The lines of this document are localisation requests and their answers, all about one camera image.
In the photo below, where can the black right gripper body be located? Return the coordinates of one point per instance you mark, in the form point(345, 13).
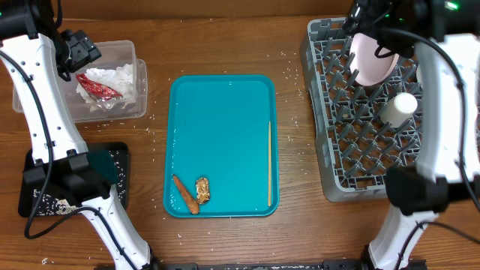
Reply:
point(372, 16)

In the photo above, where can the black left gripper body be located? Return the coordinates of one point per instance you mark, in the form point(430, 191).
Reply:
point(73, 53)

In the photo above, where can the red snack wrapper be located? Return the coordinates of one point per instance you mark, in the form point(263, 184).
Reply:
point(96, 90)

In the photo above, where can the large pink plate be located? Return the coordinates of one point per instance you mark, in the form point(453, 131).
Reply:
point(371, 70)

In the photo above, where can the white cup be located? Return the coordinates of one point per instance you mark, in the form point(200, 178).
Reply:
point(399, 109)

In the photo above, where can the wooden chopstick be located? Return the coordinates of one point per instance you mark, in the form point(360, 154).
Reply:
point(269, 164)

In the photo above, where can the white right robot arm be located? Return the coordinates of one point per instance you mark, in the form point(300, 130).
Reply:
point(444, 37)

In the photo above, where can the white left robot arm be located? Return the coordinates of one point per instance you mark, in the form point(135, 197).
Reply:
point(37, 55)

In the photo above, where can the grey dishwasher rack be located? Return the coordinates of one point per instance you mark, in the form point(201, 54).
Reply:
point(354, 147)

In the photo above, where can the clear plastic bin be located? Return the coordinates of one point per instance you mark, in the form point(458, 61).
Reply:
point(114, 54)

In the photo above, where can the black plastic tray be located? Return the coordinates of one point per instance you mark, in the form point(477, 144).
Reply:
point(29, 193)

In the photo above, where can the pile of white rice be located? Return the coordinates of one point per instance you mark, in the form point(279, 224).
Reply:
point(53, 206)

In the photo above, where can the teal plastic tray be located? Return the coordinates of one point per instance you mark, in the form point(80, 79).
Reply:
point(218, 129)

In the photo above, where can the brown food scrap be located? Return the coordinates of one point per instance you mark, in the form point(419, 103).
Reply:
point(202, 190)

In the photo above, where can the brown sausage piece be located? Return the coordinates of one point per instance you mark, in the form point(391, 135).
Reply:
point(191, 203)

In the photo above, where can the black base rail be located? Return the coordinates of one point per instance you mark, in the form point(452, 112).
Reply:
point(339, 264)

